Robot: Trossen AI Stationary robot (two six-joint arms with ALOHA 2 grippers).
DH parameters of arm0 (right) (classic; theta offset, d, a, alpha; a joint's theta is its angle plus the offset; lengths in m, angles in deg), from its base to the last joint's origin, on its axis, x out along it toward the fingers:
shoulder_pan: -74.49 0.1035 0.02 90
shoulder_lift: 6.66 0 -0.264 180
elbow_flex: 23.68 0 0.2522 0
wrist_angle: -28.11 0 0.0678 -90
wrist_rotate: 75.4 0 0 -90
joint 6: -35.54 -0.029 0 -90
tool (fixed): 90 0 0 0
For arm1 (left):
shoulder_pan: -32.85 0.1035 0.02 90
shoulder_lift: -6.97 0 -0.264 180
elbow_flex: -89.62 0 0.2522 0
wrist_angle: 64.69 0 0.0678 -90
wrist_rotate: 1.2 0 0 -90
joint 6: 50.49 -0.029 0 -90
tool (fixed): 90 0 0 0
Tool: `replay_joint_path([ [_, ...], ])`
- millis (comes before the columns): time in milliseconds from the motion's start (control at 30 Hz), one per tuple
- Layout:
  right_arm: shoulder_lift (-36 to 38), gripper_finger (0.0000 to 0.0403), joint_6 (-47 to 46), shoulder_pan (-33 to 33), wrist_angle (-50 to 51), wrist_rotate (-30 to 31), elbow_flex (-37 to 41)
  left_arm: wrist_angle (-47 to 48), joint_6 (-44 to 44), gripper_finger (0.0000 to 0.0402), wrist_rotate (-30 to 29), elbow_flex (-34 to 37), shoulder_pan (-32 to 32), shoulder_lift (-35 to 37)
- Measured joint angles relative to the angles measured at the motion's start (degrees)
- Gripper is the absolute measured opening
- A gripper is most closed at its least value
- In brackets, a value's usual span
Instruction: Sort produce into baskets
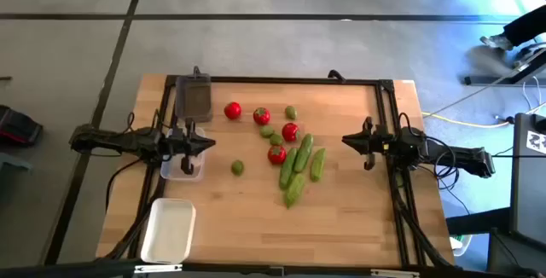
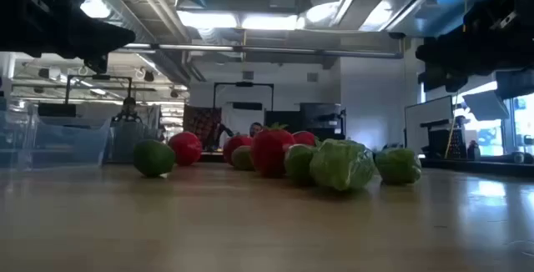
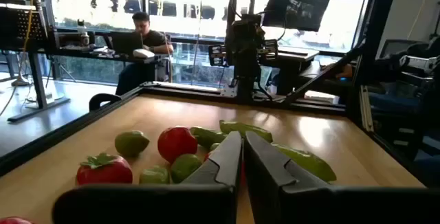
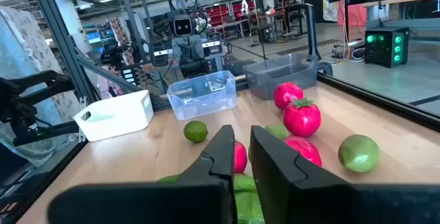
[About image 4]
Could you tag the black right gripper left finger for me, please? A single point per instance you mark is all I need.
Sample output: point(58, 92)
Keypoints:
point(206, 200)

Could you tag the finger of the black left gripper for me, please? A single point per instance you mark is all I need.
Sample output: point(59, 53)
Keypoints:
point(203, 69)
point(187, 69)

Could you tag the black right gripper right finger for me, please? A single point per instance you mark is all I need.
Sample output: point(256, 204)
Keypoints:
point(309, 200)

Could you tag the red toy tomato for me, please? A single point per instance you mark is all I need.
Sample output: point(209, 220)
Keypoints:
point(302, 121)
point(285, 95)
point(240, 157)
point(306, 150)

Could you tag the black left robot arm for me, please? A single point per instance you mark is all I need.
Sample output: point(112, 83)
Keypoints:
point(159, 59)

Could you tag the clear plastic bin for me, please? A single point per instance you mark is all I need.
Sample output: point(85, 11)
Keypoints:
point(203, 103)

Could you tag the red storage rack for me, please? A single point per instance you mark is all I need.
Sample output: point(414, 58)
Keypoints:
point(220, 14)

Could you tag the grey plastic bin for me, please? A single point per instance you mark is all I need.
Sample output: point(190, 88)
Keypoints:
point(275, 79)

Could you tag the white plastic basket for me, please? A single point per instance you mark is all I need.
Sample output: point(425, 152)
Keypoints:
point(120, 121)

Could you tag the floral patterned sheet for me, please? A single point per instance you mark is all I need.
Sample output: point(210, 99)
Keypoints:
point(20, 45)

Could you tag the black computer green fans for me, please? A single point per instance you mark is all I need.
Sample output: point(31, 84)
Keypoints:
point(386, 50)

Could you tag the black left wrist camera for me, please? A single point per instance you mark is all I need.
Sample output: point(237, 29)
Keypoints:
point(182, 26)

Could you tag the black upright post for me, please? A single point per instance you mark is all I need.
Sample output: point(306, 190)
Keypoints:
point(311, 28)

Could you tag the metal frame post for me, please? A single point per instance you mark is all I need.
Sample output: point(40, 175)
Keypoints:
point(62, 38)

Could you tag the black mechanical bracket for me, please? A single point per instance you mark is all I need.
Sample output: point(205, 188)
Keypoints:
point(20, 103)

